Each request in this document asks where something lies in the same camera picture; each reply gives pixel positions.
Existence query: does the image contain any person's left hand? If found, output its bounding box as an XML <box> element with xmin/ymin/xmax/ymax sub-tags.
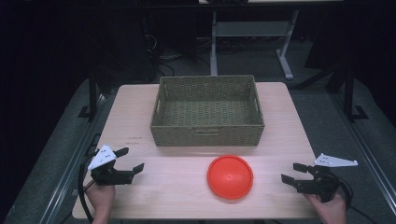
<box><xmin>85</xmin><ymin>183</ymin><xmax>117</xmax><ymax>224</ymax></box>

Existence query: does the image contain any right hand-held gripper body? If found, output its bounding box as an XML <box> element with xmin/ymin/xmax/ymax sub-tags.
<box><xmin>295</xmin><ymin>152</ymin><xmax>359</xmax><ymax>203</ymax></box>

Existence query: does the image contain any orange round plastic plate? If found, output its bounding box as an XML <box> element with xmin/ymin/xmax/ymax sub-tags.
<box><xmin>206</xmin><ymin>154</ymin><xmax>254</xmax><ymax>201</ymax></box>

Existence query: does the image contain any green woven basket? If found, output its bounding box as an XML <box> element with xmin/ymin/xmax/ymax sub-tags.
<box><xmin>149</xmin><ymin>75</ymin><xmax>266</xmax><ymax>147</ymax></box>

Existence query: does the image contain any black cable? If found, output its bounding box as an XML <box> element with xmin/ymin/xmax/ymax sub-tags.
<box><xmin>326</xmin><ymin>170</ymin><xmax>379</xmax><ymax>224</ymax></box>
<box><xmin>78</xmin><ymin>150</ymin><xmax>100</xmax><ymax>224</ymax></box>

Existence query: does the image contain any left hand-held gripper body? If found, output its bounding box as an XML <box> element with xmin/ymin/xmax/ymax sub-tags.
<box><xmin>87</xmin><ymin>144</ymin><xmax>134</xmax><ymax>187</ymax></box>

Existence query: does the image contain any tangle of dark cables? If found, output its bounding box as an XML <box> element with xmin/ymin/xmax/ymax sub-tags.
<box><xmin>143</xmin><ymin>33</ymin><xmax>213</xmax><ymax>78</ymax></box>

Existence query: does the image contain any black stand post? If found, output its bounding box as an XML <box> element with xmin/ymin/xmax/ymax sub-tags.
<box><xmin>343</xmin><ymin>65</ymin><xmax>370</xmax><ymax>123</ymax></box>
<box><xmin>78</xmin><ymin>68</ymin><xmax>101</xmax><ymax>121</ymax></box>

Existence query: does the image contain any aluminium rail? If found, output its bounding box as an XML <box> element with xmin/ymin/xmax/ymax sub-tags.
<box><xmin>329</xmin><ymin>91</ymin><xmax>396</xmax><ymax>217</ymax></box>
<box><xmin>38</xmin><ymin>92</ymin><xmax>108</xmax><ymax>224</ymax></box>

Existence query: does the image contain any person's right hand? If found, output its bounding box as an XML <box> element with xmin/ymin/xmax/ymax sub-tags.
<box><xmin>304</xmin><ymin>190</ymin><xmax>347</xmax><ymax>224</ymax></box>

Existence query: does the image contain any grey metal desk frame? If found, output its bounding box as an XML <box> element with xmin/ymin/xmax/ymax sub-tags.
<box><xmin>198</xmin><ymin>0</ymin><xmax>344</xmax><ymax>81</ymax></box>

